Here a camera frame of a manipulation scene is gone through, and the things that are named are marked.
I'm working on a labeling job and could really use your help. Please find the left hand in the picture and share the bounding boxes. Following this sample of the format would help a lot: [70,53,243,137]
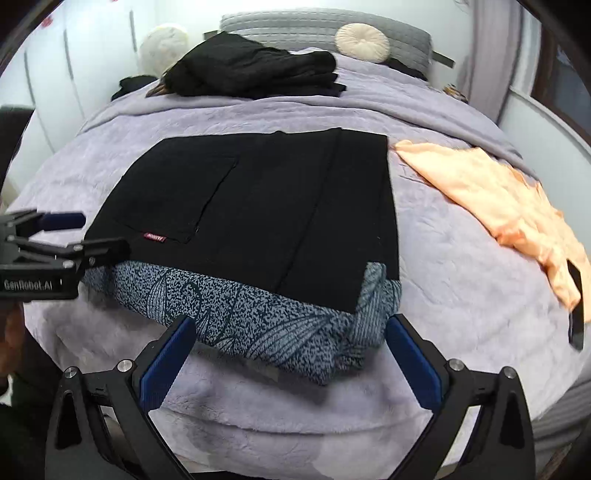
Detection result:
[1,302,26,375]

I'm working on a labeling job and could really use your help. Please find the grey quilted headboard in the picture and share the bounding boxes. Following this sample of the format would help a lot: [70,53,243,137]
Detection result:
[219,9,432,76]

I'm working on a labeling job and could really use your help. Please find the floral white lamp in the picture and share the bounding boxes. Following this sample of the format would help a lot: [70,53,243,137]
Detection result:
[139,27,189,77]

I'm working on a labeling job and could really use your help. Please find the round cream cushion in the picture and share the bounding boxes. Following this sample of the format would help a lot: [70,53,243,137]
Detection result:
[335,23,391,63]

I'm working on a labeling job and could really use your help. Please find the black garment beside bed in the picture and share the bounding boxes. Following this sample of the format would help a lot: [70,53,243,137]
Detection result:
[111,75,157,101]

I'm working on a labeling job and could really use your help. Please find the white wardrobe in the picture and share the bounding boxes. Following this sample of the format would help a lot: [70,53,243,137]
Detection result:
[1,1,139,191]

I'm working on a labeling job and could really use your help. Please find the brown fuzzy garment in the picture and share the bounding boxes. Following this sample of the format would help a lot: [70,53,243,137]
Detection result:
[146,79,169,98]

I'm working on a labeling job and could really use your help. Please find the orange garment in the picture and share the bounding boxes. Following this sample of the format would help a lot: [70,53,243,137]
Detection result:
[394,140,590,323]

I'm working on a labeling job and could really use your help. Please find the lilac curtain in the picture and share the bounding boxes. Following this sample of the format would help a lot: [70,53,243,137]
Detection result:
[458,0,522,123]

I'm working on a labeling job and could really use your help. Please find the black folded clothes pile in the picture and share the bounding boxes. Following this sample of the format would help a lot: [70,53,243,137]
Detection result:
[163,32,346,100]

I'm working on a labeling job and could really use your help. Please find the black pants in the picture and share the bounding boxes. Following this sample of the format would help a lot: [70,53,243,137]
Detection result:
[86,128,400,312]

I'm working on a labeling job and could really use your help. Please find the blue grey patterned cloth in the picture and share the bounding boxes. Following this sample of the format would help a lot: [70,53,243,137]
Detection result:
[83,261,402,385]

